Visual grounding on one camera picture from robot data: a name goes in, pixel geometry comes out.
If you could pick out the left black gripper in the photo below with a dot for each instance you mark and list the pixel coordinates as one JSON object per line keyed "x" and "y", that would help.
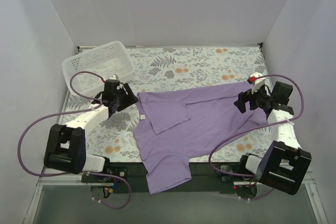
{"x": 125, "y": 99}

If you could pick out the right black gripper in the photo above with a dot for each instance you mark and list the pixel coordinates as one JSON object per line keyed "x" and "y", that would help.
{"x": 243, "y": 102}

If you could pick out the purple t-shirt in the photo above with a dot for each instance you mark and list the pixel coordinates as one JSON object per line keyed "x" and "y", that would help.
{"x": 176, "y": 126}

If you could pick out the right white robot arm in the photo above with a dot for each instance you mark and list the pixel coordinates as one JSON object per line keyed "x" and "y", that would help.
{"x": 285, "y": 163}

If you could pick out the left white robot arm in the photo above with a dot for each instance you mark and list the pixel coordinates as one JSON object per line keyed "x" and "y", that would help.
{"x": 66, "y": 145}

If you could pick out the floral table mat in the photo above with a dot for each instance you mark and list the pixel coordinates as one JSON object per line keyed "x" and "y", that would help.
{"x": 169, "y": 69}

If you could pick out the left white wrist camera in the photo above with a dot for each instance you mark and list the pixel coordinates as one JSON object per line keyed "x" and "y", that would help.
{"x": 114, "y": 77}

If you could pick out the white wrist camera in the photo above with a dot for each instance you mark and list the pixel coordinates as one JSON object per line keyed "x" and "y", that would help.
{"x": 257, "y": 80}
{"x": 114, "y": 77}

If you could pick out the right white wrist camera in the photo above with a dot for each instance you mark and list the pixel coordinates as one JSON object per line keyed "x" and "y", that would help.
{"x": 257, "y": 80}

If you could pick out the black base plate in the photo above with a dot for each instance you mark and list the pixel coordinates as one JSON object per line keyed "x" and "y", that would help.
{"x": 204, "y": 179}

